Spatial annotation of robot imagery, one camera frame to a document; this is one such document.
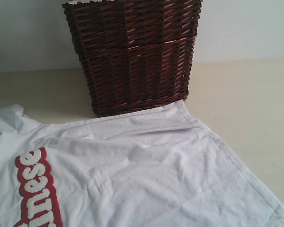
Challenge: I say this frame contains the white t-shirt red lettering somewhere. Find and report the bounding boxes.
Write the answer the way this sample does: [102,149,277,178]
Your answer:
[0,101,284,227]

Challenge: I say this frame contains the dark red wicker basket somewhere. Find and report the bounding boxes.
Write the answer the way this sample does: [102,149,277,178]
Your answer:
[62,0,202,116]

